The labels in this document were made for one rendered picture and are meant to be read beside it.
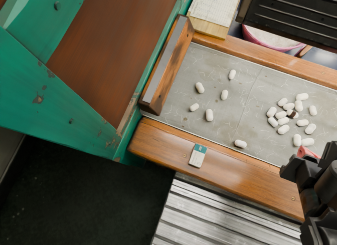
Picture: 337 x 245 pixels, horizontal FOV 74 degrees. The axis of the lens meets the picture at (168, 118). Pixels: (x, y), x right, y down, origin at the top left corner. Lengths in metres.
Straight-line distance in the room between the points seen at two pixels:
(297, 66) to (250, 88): 0.16
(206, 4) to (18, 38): 0.70
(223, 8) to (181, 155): 0.51
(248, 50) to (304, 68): 0.18
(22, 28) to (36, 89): 0.06
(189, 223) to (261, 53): 0.58
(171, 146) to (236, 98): 0.26
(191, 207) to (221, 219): 0.10
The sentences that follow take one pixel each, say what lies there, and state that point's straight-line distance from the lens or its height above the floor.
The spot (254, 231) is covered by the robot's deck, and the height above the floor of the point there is 0.67.
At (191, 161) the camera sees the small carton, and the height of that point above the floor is 0.78.
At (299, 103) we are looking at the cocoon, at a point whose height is 0.76.
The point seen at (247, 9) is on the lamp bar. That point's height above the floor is 1.07.
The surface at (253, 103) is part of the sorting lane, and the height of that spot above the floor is 0.74.
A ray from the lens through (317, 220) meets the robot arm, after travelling 0.47.
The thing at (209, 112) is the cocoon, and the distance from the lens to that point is 0.69.
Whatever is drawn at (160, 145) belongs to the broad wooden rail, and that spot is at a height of 0.76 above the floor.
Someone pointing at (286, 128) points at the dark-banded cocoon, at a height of 0.76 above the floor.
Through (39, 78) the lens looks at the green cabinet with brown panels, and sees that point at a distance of 0.26.
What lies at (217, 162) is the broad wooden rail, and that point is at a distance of 0.66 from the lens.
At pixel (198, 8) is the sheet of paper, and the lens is 0.84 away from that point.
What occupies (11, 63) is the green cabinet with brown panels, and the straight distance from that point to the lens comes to 0.23.
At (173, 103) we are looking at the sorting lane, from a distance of 0.71.
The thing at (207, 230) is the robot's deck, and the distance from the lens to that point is 0.76.
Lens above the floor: 1.41
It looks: 75 degrees down
